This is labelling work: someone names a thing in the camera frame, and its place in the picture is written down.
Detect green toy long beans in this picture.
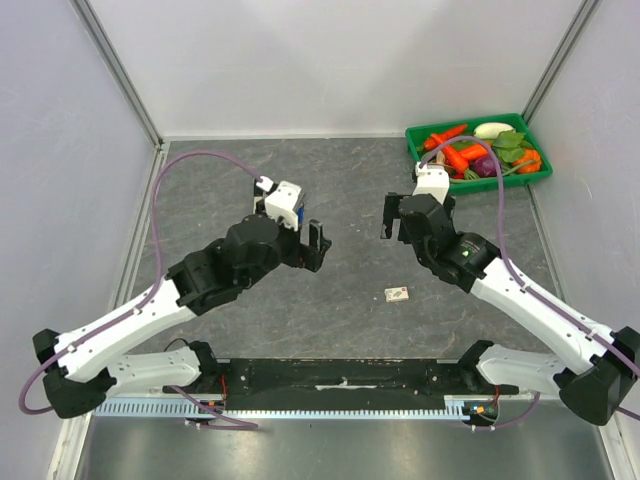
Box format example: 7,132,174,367
432,149,542,185

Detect orange toy carrot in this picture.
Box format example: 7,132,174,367
423,124,468,151
431,134,469,174
458,143,491,163

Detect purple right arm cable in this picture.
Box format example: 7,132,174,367
418,135,640,431

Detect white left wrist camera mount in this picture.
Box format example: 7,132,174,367
255,176,305,232

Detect beige and black stapler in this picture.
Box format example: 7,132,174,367
253,181,264,214

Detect small orange toy pumpkin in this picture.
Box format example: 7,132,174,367
513,149,542,175

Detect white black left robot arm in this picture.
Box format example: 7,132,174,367
33,214,332,419

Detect white staple box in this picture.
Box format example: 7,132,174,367
384,287,409,303

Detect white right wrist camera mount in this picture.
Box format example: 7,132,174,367
412,163,450,204

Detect light blue slotted cable duct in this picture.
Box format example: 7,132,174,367
92,397,474,419

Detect aluminium frame rail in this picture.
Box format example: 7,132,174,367
69,0,164,149

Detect green plastic basket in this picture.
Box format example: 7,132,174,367
405,113,553,194

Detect green toy leafy vegetable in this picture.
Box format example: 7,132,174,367
491,131,533,164

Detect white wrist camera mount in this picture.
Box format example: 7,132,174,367
255,176,305,232
412,163,450,204

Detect white toy radish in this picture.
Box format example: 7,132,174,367
473,122,516,140

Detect purple toy onion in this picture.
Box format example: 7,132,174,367
471,155,502,178

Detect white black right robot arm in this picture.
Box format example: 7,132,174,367
381,193,639,426

